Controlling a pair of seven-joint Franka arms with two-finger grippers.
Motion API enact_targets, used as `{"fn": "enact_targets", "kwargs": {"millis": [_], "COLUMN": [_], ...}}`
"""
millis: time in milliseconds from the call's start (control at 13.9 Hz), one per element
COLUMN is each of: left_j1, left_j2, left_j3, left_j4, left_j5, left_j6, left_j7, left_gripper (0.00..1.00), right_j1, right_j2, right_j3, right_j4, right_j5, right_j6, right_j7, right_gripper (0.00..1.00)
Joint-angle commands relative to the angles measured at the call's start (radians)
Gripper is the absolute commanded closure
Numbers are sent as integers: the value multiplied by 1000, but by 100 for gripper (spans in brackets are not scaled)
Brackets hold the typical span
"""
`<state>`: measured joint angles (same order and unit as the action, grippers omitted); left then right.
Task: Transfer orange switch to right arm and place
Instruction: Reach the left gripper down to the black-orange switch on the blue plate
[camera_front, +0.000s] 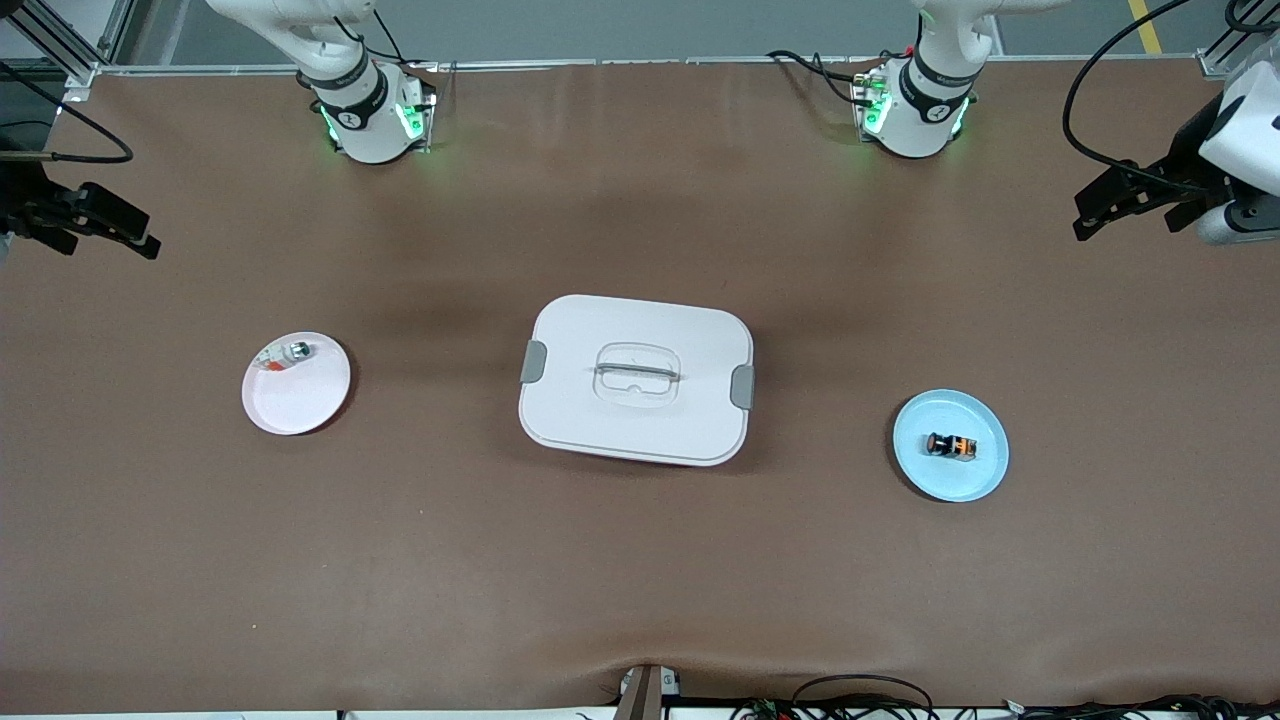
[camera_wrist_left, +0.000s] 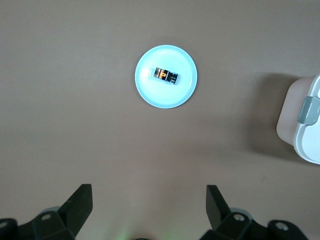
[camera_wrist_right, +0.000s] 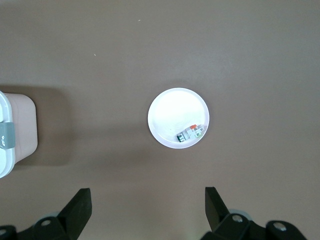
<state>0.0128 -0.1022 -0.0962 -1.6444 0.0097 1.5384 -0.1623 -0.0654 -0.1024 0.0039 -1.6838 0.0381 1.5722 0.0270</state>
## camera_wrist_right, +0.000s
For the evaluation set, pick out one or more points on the brown table mat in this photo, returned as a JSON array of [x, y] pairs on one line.
[[100, 50]]

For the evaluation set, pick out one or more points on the silver green button switch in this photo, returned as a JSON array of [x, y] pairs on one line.
[[181, 137]]

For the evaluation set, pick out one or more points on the grey lunch box clip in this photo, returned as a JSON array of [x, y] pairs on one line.
[[7, 135]]

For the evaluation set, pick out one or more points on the white round plate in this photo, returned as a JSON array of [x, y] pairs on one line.
[[175, 112]]

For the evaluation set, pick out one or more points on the white breaker with orange lever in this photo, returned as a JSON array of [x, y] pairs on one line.
[[193, 132]]

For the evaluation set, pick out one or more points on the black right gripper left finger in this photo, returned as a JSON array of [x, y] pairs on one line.
[[75, 212]]

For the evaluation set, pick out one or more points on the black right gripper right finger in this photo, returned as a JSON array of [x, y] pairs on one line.
[[217, 215]]

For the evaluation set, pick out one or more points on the white pink lunch box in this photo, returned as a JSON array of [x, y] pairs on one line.
[[23, 125]]

